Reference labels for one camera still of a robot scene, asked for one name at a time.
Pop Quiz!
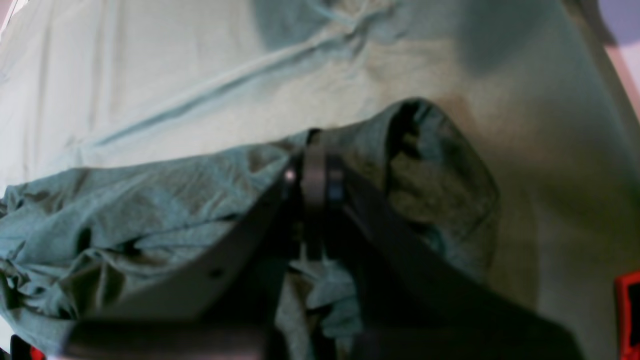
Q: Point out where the green T-shirt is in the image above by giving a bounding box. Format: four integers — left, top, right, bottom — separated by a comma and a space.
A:
0, 98, 501, 354

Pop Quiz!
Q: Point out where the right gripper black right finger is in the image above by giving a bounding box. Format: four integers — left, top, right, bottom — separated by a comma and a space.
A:
325, 153, 583, 360

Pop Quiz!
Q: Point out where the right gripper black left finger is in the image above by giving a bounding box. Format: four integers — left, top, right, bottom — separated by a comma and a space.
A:
55, 143, 327, 360

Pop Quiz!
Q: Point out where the light green table cloth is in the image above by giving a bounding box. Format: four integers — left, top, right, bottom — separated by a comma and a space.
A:
1, 0, 639, 360

